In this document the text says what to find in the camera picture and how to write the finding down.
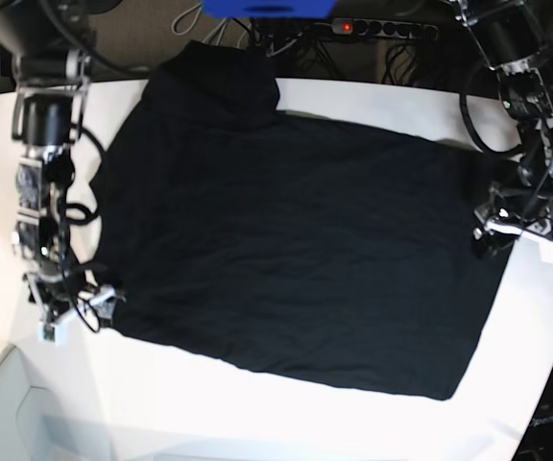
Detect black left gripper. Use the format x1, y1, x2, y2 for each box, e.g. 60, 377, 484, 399
471, 180, 553, 259

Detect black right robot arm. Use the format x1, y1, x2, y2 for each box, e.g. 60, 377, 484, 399
0, 1, 122, 330

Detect blue box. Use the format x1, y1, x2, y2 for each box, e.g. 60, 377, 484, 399
202, 0, 336, 18

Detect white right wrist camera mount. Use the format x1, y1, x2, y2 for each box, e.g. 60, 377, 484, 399
36, 283, 117, 346

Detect black t-shirt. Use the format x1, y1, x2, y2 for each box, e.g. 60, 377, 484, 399
90, 42, 509, 400

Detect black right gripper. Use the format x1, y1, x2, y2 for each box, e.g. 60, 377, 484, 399
22, 272, 126, 320

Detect grey bin at table corner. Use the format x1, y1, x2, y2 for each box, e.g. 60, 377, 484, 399
0, 348, 113, 460

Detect white power strip red switch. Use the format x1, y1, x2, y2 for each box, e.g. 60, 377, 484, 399
330, 18, 439, 41

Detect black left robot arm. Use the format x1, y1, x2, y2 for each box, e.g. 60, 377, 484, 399
452, 1, 553, 264

